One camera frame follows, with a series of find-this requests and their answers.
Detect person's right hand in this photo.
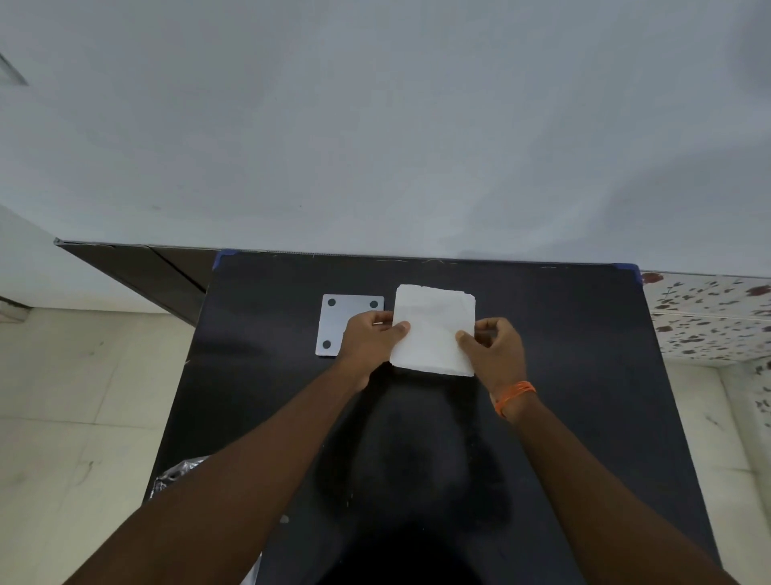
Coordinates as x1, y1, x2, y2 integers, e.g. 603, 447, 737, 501
455, 317, 528, 411

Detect person's left hand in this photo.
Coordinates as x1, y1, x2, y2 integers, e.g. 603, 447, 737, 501
333, 310, 412, 394

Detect white paper napkin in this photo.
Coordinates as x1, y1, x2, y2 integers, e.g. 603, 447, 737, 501
389, 284, 479, 378

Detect person's left forearm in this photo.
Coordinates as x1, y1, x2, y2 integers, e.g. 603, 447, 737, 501
63, 360, 371, 585

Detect person's right forearm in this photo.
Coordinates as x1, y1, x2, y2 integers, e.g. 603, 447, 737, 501
502, 392, 742, 585

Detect square metal plate with holes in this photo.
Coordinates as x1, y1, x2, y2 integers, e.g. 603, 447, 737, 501
314, 294, 386, 359

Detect orange thread wristband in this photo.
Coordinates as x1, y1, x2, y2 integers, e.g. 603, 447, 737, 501
493, 381, 537, 419

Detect black table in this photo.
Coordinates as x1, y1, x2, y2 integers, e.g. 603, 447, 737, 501
142, 250, 724, 585

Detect dark brown side table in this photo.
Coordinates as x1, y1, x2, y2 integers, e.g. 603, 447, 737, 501
54, 239, 222, 327

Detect crumpled silver plastic bag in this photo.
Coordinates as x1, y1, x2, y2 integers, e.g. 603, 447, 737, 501
148, 456, 212, 501

